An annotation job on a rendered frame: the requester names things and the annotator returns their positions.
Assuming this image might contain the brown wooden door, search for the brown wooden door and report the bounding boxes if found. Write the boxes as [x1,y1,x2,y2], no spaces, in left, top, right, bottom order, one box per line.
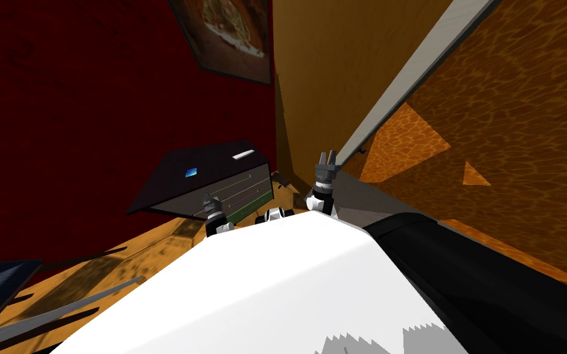
[272,0,454,199]

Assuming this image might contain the dark cabinet with drawers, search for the dark cabinet with drawers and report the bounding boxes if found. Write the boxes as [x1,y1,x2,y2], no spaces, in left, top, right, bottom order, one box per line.
[125,140,273,227]

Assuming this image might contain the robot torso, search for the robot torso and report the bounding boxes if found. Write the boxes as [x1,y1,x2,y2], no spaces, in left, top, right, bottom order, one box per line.
[49,206,471,354]

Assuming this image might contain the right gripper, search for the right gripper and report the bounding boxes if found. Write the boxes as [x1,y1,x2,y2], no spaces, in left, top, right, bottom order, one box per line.
[315,149,340,185]

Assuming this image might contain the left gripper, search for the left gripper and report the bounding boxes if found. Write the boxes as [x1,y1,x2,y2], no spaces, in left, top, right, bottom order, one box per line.
[202,193,223,216]

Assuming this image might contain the framed picture on wall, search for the framed picture on wall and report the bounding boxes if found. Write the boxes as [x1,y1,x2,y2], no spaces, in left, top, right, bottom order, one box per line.
[167,0,273,87]

